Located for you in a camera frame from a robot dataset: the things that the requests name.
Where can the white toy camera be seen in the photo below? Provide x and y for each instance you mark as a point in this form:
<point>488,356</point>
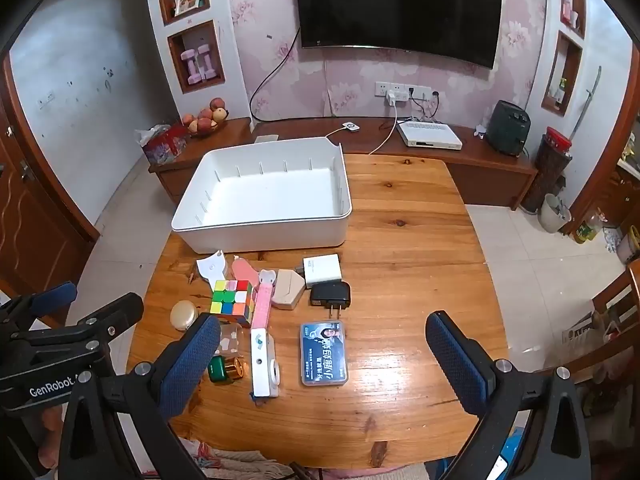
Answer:
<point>262,365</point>

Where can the red tissue box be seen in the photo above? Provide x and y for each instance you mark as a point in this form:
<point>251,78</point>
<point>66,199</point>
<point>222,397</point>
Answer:
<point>165,147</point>

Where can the white plastic storage bin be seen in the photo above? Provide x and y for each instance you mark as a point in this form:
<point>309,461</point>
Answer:
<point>270,195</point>

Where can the white bucket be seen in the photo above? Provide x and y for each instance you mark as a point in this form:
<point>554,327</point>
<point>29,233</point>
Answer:
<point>554,215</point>

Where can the blue picture card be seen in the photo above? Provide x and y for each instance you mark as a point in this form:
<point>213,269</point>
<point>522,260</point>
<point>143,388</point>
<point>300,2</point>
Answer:
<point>325,355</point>

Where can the bowl of apples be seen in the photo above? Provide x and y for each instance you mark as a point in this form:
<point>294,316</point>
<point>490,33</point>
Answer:
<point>205,120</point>

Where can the person's left hand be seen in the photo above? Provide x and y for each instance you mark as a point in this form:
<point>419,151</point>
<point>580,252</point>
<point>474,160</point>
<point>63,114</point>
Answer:
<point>51,435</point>

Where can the white wall outlet strip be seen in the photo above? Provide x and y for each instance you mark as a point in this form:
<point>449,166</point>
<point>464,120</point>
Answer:
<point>405,89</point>

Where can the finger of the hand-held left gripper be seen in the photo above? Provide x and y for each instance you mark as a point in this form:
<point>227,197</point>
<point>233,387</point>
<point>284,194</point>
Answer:
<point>50,299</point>
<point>117,312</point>

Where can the black plug charger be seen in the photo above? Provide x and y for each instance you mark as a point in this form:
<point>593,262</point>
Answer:
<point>330,294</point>

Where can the beige knit cloth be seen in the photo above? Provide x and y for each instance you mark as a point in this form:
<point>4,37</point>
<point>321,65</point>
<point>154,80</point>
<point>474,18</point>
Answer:
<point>240,465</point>

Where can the dark green appliance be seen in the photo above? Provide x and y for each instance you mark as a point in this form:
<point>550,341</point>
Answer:
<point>507,127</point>

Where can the white notepad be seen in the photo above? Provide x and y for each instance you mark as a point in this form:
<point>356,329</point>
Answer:
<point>266,138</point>

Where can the thin metal rod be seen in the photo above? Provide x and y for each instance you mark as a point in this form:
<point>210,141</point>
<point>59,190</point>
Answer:
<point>587,102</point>

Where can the pink strip with white top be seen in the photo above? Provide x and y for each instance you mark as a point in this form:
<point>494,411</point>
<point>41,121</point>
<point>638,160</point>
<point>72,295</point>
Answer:
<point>261,310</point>

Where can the round gold compact case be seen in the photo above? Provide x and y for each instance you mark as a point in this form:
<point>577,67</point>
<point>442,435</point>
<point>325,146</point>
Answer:
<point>182,315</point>

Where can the dark wooden tv cabinet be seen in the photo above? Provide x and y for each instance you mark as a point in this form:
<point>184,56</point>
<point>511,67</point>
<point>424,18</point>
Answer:
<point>490,180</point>

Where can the pink oval plastic piece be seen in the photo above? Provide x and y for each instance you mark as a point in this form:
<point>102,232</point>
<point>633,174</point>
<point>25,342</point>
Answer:
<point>242,270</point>

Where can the small clear plastic box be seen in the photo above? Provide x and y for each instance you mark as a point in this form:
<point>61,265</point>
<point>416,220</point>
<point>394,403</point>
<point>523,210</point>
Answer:
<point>230,340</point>

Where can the brown wooden door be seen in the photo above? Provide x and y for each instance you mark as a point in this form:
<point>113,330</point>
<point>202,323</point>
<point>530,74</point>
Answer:
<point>30,220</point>

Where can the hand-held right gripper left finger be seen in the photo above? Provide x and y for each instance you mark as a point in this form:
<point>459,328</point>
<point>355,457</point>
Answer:
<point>192,360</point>

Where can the white wall shelf column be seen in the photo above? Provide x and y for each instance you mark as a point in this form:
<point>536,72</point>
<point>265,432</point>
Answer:
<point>550,20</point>
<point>235,60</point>

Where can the pink dumbbell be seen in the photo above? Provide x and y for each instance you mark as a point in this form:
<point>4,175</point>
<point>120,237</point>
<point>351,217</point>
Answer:
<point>191,67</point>
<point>206,62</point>

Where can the yellow oil bottle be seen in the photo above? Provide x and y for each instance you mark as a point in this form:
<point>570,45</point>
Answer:
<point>586,230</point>

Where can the green and gold battery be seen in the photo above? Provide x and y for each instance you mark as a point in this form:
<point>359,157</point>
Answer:
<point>222,369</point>

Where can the colourful puzzle cube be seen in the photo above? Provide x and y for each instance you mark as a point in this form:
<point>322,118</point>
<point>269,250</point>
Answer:
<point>230,300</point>

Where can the white set-top box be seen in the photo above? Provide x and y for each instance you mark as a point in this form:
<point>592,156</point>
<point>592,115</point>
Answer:
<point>430,135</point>

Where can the black wall television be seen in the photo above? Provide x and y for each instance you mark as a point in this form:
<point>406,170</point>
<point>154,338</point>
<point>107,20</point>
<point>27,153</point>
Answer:
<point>400,5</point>

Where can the beige small box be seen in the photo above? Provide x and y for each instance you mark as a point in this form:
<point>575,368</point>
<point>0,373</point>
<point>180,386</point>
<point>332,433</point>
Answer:
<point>287,287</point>

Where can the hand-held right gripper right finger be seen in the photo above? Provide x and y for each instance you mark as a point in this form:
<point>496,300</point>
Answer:
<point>457,365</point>

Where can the white square charger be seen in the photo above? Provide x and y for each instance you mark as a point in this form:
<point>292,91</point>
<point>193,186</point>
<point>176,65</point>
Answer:
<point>322,270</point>

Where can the wooden chair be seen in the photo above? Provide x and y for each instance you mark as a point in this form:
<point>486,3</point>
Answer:
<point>615,300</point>

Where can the white plug adapter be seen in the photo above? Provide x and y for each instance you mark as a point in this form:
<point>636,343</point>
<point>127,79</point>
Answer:
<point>392,97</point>

